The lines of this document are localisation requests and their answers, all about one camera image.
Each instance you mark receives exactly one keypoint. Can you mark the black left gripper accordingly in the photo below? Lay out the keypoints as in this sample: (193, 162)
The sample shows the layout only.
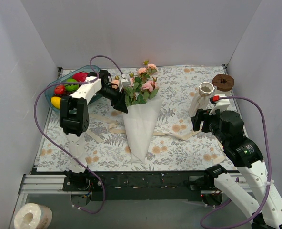
(118, 100)

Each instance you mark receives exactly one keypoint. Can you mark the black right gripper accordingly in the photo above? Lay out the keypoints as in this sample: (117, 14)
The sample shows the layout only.
(201, 119)

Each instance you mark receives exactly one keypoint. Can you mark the cream printed ribbon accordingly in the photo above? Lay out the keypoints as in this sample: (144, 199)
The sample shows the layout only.
(112, 128)

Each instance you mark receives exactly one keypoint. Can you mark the white paper bouquet wrap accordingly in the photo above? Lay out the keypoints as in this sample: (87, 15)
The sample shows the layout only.
(140, 122)

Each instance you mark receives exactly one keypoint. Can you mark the pink artificial flower bouquet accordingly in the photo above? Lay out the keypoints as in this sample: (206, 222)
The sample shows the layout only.
(142, 85)

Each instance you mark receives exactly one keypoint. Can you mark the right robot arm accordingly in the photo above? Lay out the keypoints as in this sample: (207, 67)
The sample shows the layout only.
(264, 210)

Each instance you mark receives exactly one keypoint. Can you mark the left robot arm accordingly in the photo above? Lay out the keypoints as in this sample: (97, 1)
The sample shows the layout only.
(74, 115)

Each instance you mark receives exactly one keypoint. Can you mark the white ribbed ceramic vase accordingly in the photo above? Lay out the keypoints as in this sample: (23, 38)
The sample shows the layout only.
(201, 98)

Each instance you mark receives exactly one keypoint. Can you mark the red dragon fruit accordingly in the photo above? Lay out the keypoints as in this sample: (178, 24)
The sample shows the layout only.
(80, 76)

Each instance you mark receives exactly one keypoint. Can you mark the white cup brown lid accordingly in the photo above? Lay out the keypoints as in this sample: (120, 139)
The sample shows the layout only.
(223, 84)

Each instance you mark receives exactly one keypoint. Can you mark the green round fruit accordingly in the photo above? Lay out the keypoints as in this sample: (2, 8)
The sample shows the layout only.
(71, 85)

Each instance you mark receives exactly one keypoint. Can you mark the dark purple grapes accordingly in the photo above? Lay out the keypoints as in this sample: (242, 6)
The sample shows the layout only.
(64, 94)

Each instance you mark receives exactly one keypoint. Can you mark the red apple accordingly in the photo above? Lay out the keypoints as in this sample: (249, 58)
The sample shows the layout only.
(60, 90)

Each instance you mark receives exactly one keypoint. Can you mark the yellow lemon front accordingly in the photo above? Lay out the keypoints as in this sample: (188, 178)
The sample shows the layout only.
(55, 101)

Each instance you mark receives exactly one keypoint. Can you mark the teal plastic fruit tray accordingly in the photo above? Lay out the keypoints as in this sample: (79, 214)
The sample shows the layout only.
(49, 93)

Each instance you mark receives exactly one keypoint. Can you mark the white paper roll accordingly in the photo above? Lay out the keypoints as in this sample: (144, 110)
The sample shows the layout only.
(33, 216)

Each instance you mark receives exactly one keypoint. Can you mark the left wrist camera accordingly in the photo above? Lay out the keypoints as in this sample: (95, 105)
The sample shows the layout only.
(124, 81)

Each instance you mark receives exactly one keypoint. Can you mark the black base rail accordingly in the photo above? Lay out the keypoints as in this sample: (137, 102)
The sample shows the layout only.
(140, 185)

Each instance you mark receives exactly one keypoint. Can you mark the aluminium frame rail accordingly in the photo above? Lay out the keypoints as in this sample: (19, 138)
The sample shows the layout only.
(47, 184)

